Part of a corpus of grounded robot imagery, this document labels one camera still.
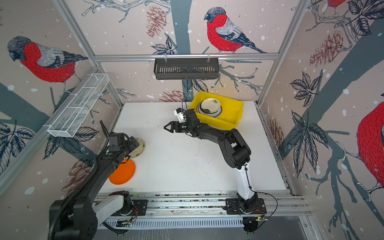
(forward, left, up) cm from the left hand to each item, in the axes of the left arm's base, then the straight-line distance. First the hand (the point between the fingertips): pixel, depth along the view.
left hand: (129, 143), depth 85 cm
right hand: (+9, -22, +2) cm, 24 cm away
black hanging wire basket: (+51, -33, +16) cm, 63 cm away
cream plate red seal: (0, -3, -9) cm, 10 cm away
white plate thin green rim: (+30, -44, -5) cm, 53 cm away
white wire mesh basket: (+7, +22, +19) cm, 30 cm away
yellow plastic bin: (+29, -66, -12) cm, 73 cm away
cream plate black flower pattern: (+37, -51, -5) cm, 64 cm away
